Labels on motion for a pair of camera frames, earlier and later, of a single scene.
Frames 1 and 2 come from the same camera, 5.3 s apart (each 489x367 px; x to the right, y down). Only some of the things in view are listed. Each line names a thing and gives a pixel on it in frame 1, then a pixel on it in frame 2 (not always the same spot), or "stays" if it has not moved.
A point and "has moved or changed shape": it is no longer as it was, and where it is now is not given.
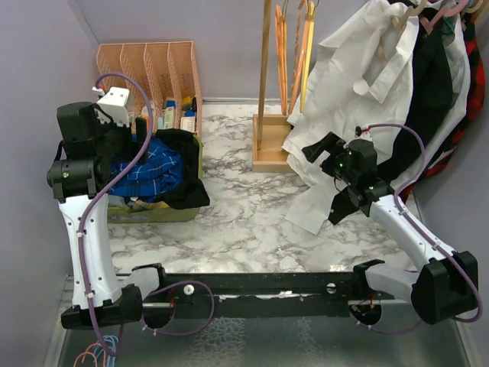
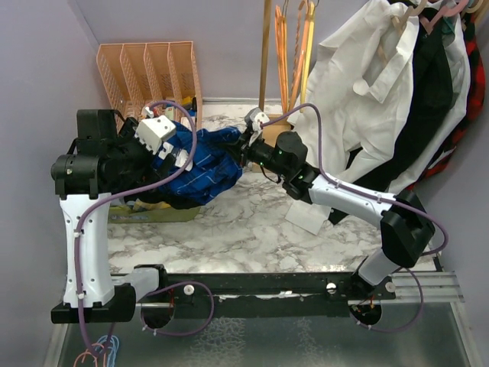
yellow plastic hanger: x=311 y=13 stays
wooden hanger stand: x=270 y=131 stays
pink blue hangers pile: x=108 y=358 stays
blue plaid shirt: x=159 y=170 has moved or changed shape
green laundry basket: x=120 y=215 stays
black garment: x=193 y=192 to x=157 y=195
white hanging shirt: x=359 y=89 stays
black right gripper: x=334 y=144 to x=246 y=147
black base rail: x=270 y=296 stays
